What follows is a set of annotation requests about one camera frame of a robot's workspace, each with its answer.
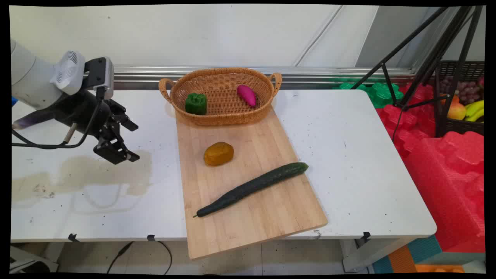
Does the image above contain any yellow-brown potato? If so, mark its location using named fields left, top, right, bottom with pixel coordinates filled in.
left=203, top=142, right=234, bottom=167

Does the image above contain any white table leg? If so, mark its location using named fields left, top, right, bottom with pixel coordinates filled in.
left=340, top=237, right=418, bottom=272

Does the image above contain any green foam mat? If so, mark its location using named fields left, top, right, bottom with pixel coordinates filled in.
left=332, top=81, right=404, bottom=109

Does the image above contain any black cable under table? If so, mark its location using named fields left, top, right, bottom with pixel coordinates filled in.
left=107, top=240, right=173, bottom=275

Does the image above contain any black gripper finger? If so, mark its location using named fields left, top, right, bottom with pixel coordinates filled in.
left=105, top=99, right=139, bottom=132
left=93, top=130, right=140, bottom=165

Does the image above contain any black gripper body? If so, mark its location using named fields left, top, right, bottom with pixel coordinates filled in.
left=54, top=90, right=114, bottom=141

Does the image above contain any large red foam block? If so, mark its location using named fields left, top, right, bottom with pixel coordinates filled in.
left=403, top=131, right=486, bottom=253

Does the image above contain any woven wicker basket with handles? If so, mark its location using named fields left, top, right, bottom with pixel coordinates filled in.
left=158, top=68, right=282, bottom=126

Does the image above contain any black tripod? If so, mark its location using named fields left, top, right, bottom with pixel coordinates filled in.
left=351, top=6, right=483, bottom=138

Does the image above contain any purple grape bunch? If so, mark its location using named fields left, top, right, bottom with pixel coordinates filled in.
left=442, top=76, right=484, bottom=105

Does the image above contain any black mesh crate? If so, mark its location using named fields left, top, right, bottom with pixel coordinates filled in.
left=433, top=60, right=485, bottom=137

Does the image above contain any magenta sweet potato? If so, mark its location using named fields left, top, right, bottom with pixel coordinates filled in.
left=237, top=84, right=257, bottom=107

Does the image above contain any yellow-red apple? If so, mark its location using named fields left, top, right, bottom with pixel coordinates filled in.
left=447, top=102, right=467, bottom=121

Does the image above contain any yellow banana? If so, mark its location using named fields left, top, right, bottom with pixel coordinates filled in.
left=464, top=100, right=485, bottom=117

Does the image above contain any purple eggplant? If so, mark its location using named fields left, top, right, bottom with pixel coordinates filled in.
left=12, top=110, right=53, bottom=130

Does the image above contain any aluminium rail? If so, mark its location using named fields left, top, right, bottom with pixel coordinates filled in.
left=112, top=66, right=417, bottom=90

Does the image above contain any silver black wrist camera box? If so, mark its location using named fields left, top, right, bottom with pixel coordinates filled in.
left=83, top=57, right=115, bottom=100

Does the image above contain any teal and orange floor mat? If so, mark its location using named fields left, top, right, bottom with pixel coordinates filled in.
left=372, top=234, right=443, bottom=274

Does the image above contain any wooden cutting board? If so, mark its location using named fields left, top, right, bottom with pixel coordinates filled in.
left=175, top=105, right=329, bottom=261

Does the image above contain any red foam mat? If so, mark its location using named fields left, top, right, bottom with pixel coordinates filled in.
left=375, top=83, right=439, bottom=157

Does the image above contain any green bell pepper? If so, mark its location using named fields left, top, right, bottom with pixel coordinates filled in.
left=185, top=93, right=208, bottom=115

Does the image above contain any black camera cable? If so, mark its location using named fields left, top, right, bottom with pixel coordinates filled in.
left=11, top=87, right=106, bottom=150

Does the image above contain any long dark green cucumber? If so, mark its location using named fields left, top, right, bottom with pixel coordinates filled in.
left=193, top=162, right=309, bottom=218

